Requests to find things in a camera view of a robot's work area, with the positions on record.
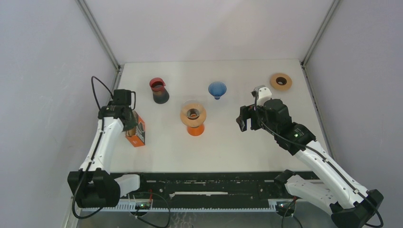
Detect clear glass dripper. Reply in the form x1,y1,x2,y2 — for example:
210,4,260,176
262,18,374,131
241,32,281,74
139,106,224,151
181,100,205,120

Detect orange glass carafe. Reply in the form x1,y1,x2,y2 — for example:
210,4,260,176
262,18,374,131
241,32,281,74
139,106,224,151
186,113,206,136

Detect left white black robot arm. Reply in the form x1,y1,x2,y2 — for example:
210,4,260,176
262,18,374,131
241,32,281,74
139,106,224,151
67,89,149,209

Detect orange coffee filter box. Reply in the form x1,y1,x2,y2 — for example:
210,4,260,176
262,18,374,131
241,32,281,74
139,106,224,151
125,111,145,147

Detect wooden dripper ring holder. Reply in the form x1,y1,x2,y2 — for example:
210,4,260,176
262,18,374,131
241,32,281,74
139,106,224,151
180,102,207,128

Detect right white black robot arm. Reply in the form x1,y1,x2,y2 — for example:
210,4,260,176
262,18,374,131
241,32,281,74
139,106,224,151
236,99,384,228

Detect black camera cable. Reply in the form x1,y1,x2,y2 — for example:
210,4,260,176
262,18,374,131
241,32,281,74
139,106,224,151
253,94,384,228
71,76,115,220

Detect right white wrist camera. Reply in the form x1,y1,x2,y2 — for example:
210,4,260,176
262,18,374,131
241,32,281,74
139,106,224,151
251,85,272,106

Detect brown paper coffee filter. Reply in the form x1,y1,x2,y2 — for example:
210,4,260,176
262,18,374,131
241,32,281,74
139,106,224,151
125,127,136,137

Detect far wooden dripper ring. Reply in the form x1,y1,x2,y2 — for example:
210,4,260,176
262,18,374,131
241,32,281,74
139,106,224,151
269,73,293,92

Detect right black camera cable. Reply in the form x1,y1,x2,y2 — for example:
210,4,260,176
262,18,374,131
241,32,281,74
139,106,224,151
253,94,384,228

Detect left black camera cable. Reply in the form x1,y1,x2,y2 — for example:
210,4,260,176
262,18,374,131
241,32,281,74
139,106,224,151
71,76,115,220

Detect red black carafe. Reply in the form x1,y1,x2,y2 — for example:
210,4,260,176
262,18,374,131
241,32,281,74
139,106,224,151
149,77,170,104

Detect blue glass dripper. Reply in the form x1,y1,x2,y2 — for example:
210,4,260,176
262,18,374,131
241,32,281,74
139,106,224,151
208,82,227,100

